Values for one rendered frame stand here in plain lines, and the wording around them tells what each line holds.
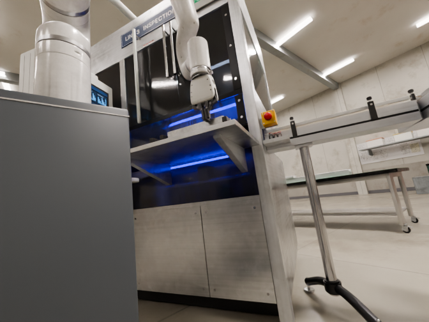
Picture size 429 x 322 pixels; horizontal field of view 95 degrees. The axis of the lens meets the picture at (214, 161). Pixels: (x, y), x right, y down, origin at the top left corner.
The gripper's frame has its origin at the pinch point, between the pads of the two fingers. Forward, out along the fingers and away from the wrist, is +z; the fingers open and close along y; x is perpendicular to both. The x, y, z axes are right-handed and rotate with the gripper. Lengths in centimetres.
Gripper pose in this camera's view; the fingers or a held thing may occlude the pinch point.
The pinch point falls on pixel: (205, 115)
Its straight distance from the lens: 76.6
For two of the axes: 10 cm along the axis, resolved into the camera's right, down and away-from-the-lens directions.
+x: -4.2, -1.1, -9.0
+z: 1.2, 9.8, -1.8
